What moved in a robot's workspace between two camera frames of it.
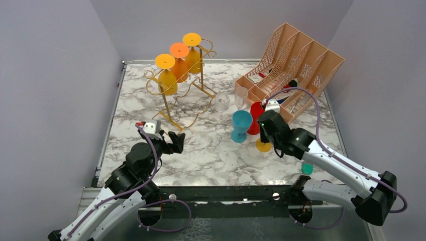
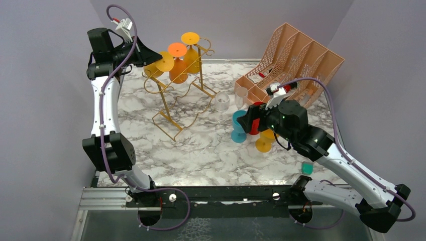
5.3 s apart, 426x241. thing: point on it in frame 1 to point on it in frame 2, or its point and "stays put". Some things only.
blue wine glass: x=241 y=121 stays put
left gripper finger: x=178 y=140 to x=141 y=55
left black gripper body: x=161 y=147 to x=120 y=53
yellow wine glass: x=263 y=147 stays put
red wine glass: x=256 y=111 stays put
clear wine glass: x=241 y=94 stays put
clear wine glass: x=222 y=104 stays put
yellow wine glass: x=167 y=83 to x=156 y=69
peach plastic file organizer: x=296 y=69 stays put
